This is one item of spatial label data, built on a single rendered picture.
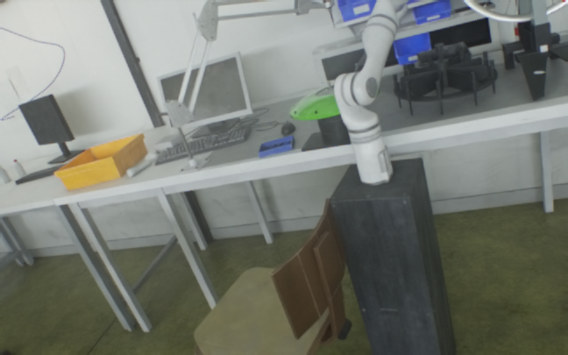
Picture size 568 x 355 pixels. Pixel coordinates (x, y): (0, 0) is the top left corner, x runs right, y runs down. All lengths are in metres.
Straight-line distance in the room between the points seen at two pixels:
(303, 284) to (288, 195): 1.77
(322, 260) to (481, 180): 1.70
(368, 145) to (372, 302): 0.53
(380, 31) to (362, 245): 0.62
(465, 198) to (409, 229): 1.42
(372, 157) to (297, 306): 0.48
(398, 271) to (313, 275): 0.38
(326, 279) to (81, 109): 2.49
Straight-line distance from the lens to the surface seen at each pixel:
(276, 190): 2.77
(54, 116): 2.93
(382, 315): 1.50
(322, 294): 1.10
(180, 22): 2.63
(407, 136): 1.44
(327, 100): 1.39
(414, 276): 1.36
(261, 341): 1.23
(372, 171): 1.26
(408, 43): 2.32
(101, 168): 2.09
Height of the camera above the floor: 1.43
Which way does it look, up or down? 22 degrees down
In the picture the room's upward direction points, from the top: 19 degrees counter-clockwise
